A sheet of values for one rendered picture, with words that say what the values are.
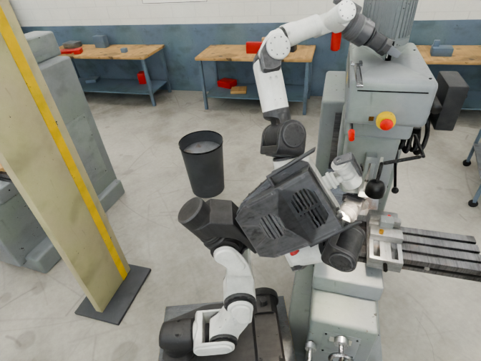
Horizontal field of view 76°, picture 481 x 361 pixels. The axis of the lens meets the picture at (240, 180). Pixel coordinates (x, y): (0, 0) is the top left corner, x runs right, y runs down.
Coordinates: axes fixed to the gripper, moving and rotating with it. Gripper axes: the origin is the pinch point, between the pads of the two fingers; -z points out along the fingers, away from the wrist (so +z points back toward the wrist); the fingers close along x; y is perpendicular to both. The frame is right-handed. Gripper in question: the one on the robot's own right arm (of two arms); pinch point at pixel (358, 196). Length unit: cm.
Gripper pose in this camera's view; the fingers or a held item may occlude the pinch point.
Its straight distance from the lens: 163.6
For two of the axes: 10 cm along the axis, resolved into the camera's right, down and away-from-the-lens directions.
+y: 0.6, 8.0, 6.0
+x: -8.0, -3.2, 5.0
